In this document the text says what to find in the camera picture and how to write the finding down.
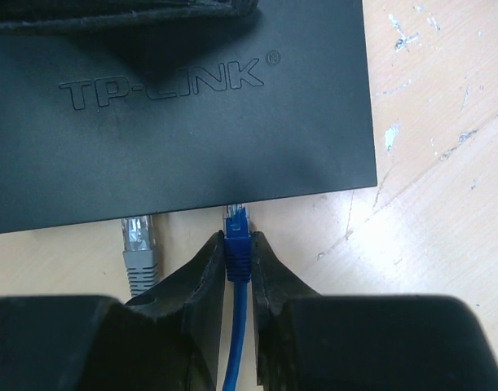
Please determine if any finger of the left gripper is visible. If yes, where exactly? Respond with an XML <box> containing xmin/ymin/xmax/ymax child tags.
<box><xmin>0</xmin><ymin>0</ymin><xmax>258</xmax><ymax>33</ymax></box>

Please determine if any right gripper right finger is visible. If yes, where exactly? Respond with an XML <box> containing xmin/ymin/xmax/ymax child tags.
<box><xmin>251</xmin><ymin>232</ymin><xmax>498</xmax><ymax>390</ymax></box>

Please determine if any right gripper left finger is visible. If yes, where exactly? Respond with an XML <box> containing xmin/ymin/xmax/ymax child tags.
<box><xmin>0</xmin><ymin>232</ymin><xmax>225</xmax><ymax>390</ymax></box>

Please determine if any grey ethernet cable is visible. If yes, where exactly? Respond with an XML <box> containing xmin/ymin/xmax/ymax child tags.
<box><xmin>118</xmin><ymin>213</ymin><xmax>160</xmax><ymax>297</ymax></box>

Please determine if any blue ethernet cable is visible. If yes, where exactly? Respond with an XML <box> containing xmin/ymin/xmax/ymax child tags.
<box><xmin>215</xmin><ymin>202</ymin><xmax>253</xmax><ymax>391</ymax></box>

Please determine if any black network switch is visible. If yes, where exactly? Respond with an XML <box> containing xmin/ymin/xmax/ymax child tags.
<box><xmin>0</xmin><ymin>1</ymin><xmax>377</xmax><ymax>234</ymax></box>

